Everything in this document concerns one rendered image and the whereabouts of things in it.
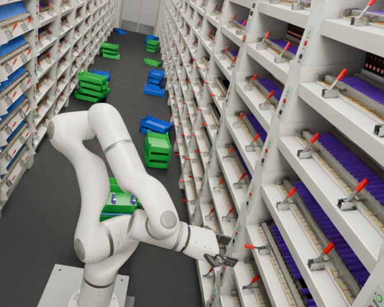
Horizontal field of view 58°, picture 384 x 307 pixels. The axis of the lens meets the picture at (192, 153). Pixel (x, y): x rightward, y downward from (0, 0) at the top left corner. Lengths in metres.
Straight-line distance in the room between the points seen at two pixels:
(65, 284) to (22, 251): 0.75
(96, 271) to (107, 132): 0.51
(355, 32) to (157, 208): 0.68
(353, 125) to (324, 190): 0.19
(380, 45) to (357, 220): 0.41
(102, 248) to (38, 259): 1.09
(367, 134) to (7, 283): 1.81
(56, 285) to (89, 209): 0.49
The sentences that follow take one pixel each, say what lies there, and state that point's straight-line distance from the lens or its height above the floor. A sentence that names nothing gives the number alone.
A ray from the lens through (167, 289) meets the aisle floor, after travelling 2.14.
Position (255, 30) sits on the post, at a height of 1.42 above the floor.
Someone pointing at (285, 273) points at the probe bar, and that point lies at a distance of 1.25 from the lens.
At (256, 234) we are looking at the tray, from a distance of 1.41.
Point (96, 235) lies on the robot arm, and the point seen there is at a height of 0.80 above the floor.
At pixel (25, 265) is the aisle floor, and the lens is 2.20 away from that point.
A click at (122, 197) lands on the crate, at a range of 2.17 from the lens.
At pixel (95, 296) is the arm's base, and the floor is 0.51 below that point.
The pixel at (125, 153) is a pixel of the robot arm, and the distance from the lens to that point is 1.01.
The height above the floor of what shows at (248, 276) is 0.57.
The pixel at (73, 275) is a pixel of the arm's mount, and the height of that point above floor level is 0.39.
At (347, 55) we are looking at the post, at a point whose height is 1.47.
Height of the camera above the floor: 1.56
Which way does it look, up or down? 25 degrees down
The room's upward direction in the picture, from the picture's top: 14 degrees clockwise
